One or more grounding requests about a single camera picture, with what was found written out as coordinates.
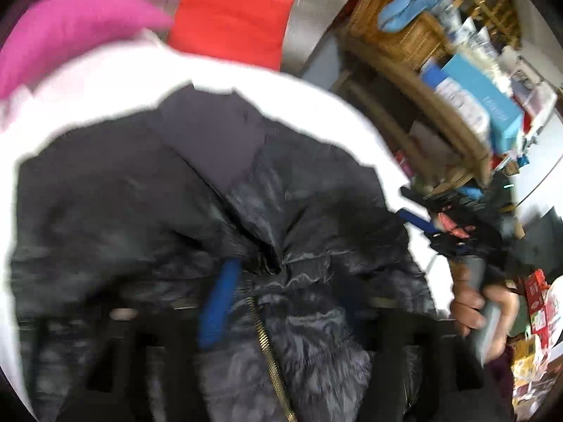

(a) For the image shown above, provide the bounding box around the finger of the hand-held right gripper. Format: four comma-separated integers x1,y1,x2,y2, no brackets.
395,209,441,235
399,187,441,208

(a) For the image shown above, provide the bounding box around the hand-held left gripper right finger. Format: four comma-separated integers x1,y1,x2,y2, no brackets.
370,296,498,422

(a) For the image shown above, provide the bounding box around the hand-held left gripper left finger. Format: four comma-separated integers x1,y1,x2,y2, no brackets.
83,257,243,422

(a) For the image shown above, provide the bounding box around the black puffer jacket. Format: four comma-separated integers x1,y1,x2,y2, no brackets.
9,85,441,422

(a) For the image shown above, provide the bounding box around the person's right forearm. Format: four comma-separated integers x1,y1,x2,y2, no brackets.
484,343,519,422

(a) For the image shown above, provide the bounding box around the person's right hand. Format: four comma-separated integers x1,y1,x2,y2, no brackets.
449,268,520,361

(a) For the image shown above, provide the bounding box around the wooden table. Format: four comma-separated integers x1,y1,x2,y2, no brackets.
339,35,493,185

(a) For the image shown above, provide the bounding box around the red carton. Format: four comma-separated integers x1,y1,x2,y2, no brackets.
525,268,551,335

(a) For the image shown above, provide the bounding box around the white tissue pack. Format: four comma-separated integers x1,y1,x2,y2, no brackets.
420,62,491,139

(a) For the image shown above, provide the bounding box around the light blue box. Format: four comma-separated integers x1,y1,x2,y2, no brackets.
440,53,524,152

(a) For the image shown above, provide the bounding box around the wicker basket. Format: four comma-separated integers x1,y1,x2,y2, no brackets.
347,0,449,71

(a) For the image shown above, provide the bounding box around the light blue cloth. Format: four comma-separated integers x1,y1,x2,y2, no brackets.
377,0,441,33

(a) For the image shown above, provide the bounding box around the wooden stair railing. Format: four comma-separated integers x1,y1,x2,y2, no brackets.
431,0,529,49

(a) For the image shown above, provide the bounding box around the silver foil mat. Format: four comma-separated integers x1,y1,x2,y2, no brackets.
106,0,366,80

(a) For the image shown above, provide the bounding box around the white blanket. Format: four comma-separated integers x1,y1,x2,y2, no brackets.
0,39,454,414

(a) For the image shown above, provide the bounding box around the red pillow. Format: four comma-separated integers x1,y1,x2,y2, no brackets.
167,0,295,71

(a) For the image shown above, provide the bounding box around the pink pillow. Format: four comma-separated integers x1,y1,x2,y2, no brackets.
0,0,174,100

